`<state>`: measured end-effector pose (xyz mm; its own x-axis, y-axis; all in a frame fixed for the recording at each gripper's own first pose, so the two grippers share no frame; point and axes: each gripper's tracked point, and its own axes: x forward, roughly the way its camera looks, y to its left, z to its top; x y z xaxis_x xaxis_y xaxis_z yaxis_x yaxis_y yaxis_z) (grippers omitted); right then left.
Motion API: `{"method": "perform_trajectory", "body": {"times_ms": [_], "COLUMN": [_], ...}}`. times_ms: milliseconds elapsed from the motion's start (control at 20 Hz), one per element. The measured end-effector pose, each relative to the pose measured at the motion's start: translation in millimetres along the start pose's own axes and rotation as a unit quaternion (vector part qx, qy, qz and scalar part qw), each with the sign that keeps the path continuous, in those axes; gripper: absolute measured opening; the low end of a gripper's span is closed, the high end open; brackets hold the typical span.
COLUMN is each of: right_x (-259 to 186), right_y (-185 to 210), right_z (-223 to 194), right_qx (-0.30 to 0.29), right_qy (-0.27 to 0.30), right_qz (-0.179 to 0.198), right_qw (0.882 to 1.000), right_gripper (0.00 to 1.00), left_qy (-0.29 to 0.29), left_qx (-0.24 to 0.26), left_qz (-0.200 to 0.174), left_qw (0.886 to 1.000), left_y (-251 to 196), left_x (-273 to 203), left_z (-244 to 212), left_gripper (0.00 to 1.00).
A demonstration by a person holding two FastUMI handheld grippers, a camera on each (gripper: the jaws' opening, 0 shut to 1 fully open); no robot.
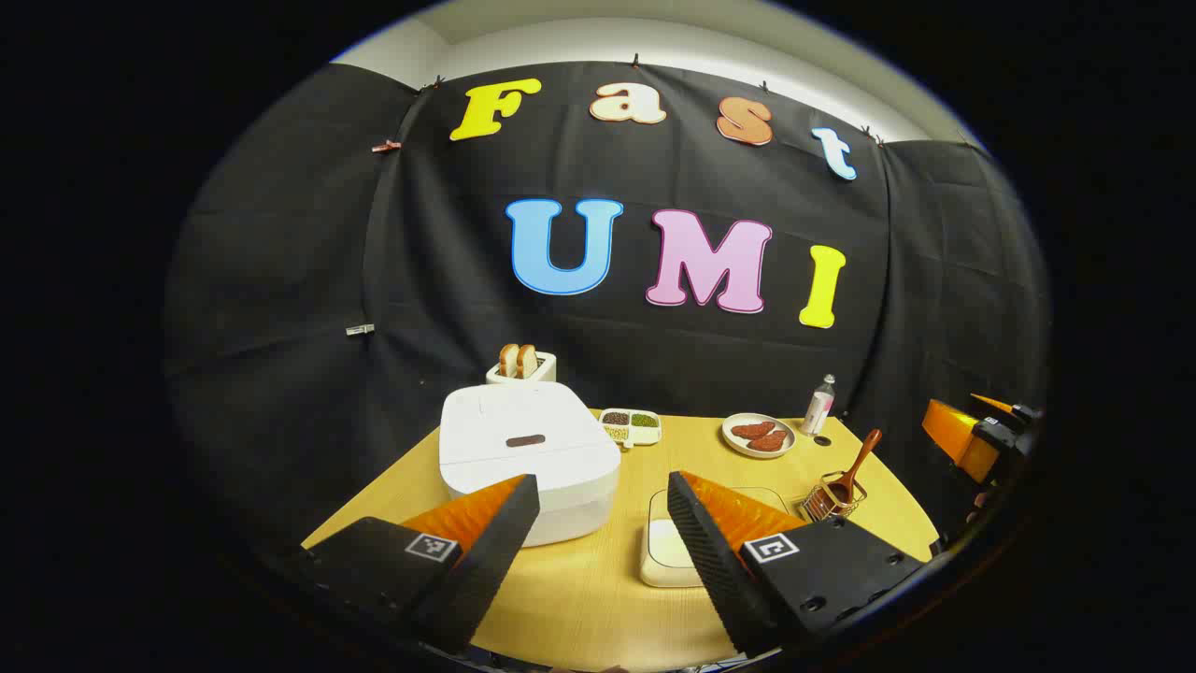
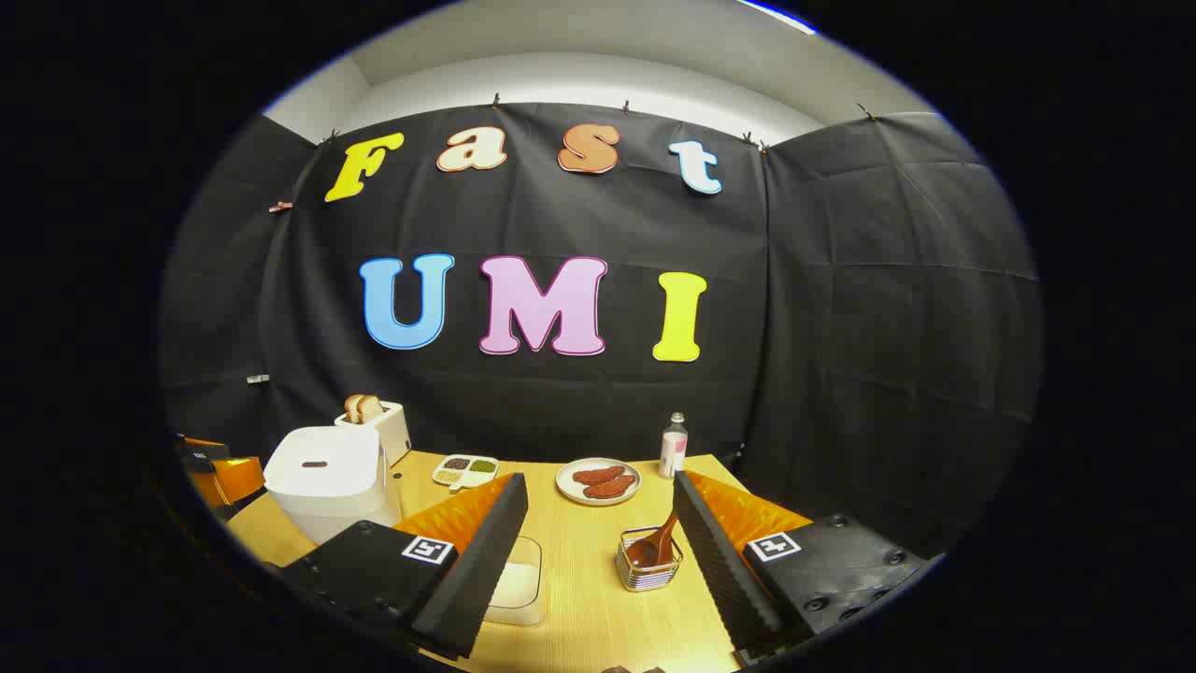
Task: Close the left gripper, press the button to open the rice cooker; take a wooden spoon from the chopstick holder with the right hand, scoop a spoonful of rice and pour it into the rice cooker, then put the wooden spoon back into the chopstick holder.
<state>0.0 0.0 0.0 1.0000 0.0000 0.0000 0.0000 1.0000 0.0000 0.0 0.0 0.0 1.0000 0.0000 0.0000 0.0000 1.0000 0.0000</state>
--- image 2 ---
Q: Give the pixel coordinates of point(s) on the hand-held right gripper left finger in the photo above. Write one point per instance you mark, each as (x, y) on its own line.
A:
(486, 561)

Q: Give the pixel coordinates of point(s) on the red-brown meat piece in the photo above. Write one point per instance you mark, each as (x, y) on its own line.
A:
(612, 488)
(598, 475)

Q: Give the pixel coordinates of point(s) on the white rice cooker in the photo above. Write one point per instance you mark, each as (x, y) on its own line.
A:
(322, 486)

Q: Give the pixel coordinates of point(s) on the white divided bean dish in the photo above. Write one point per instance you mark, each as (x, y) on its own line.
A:
(464, 473)

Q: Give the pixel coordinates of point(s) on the toasted bread slice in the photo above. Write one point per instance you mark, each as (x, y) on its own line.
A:
(371, 408)
(351, 408)

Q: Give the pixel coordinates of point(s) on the small clear bottle pink label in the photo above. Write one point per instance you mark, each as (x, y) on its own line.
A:
(673, 449)

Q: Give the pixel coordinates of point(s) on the brown wooden spoon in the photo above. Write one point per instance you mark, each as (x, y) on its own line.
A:
(645, 551)

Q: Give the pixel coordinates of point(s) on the black backdrop cloth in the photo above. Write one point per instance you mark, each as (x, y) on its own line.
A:
(841, 280)

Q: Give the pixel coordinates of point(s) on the white toaster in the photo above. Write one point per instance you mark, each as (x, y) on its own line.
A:
(394, 435)

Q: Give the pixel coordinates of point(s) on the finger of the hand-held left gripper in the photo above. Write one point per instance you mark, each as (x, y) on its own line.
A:
(201, 453)
(234, 479)

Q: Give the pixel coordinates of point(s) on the white round plate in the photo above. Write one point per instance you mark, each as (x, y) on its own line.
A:
(570, 486)

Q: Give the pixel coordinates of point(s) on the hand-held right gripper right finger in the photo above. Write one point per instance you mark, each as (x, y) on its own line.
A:
(719, 570)

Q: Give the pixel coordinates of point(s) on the clear plastic box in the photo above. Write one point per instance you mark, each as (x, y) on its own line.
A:
(528, 612)

